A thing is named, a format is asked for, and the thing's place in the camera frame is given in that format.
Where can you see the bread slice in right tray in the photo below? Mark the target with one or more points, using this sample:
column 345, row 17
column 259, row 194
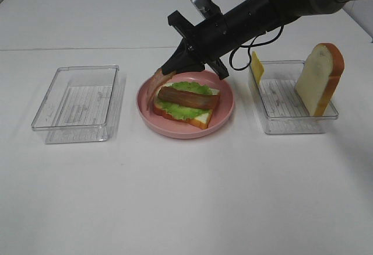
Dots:
column 319, row 78

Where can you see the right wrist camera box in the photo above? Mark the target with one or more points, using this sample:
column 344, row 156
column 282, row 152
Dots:
column 207, row 8

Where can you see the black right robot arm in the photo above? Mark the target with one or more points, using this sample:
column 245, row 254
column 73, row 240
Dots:
column 254, row 17

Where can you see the bread slice from tray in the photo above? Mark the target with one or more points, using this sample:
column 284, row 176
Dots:
column 193, row 122

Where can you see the green lettuce leaf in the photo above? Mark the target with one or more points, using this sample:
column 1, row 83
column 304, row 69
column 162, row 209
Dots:
column 183, row 113

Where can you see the clear plastic tray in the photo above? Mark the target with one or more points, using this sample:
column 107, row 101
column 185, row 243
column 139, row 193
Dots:
column 280, row 109
column 80, row 105

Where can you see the brown bacon strip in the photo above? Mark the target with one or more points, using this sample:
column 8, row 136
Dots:
column 188, row 99

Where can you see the yellow cheese slice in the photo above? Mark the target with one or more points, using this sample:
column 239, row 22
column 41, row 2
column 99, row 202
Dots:
column 257, row 68

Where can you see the clear left plastic tray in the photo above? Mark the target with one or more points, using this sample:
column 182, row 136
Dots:
column 80, row 105

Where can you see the pink bacon strip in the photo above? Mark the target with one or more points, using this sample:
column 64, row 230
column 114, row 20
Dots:
column 156, row 81

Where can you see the clear right plastic tray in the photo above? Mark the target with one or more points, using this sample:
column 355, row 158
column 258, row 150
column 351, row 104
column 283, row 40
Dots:
column 280, row 109

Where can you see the pink round plate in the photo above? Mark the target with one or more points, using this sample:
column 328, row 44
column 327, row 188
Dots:
column 179, row 130

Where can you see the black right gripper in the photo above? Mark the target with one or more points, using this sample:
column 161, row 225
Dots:
column 200, row 45

